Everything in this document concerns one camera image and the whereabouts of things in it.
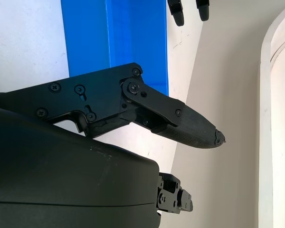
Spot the white arched board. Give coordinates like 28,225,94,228
259,3,285,228

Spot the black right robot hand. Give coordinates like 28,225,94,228
0,62,227,228

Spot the blue plastic tray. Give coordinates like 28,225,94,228
61,0,170,97

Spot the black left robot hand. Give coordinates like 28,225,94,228
168,0,210,27

